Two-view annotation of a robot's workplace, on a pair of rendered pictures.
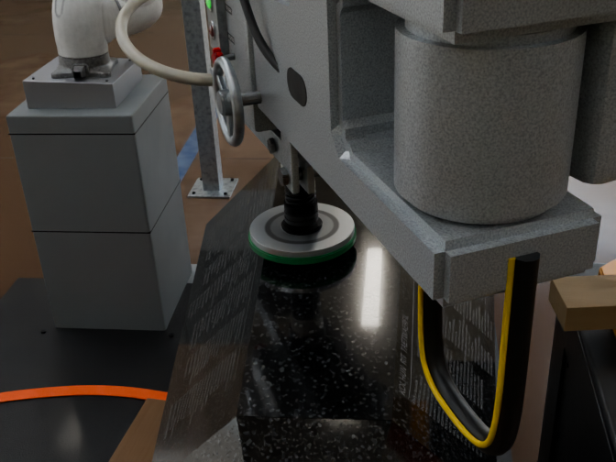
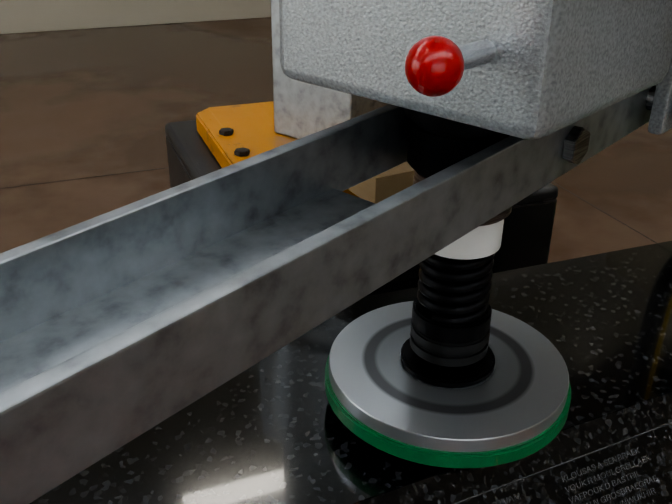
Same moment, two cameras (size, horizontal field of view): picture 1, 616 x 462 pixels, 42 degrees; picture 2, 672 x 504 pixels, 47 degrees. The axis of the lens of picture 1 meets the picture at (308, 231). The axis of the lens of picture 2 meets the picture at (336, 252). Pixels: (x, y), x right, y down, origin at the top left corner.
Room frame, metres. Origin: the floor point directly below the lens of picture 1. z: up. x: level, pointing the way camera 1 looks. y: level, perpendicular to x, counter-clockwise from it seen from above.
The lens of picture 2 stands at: (1.81, 0.46, 1.25)
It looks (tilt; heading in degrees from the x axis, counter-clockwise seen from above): 27 degrees down; 241
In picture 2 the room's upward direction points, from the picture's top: 1 degrees clockwise
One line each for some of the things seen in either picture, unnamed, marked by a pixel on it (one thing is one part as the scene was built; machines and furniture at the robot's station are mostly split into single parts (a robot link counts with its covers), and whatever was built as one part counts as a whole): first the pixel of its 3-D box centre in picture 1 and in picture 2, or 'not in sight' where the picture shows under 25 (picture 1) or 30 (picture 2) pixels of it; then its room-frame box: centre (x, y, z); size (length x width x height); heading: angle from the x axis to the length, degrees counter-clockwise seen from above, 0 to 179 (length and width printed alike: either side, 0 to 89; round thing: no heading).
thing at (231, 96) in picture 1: (247, 98); not in sight; (1.29, 0.09, 1.18); 0.15 x 0.10 x 0.15; 18
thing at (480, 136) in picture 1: (483, 105); not in sight; (0.81, -0.19, 1.32); 0.19 x 0.19 x 0.20
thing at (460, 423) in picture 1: (467, 327); not in sight; (0.81, -0.19, 1.04); 0.23 x 0.03 x 0.32; 18
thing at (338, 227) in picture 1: (302, 228); (446, 365); (1.44, 0.01, 0.85); 0.21 x 0.21 x 0.01
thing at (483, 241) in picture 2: not in sight; (460, 220); (1.44, 0.01, 0.99); 0.07 x 0.07 x 0.04
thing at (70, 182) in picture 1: (110, 203); not in sight; (2.50, 0.68, 0.40); 0.50 x 0.50 x 0.80; 83
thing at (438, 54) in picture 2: not in sight; (457, 59); (1.54, 0.12, 1.15); 0.08 x 0.03 x 0.03; 18
